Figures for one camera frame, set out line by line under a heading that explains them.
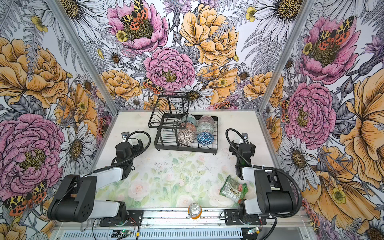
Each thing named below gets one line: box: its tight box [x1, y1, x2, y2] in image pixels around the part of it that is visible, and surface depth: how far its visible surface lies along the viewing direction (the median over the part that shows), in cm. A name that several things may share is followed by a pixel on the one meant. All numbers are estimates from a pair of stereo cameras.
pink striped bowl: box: [198, 115, 215, 128], surface depth 110 cm
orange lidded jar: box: [187, 202, 202, 220], surface depth 69 cm
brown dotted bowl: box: [177, 127, 195, 144], surface depth 104 cm
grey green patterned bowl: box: [197, 121, 215, 134], surface depth 107 cm
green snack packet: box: [219, 175, 249, 204], surface depth 81 cm
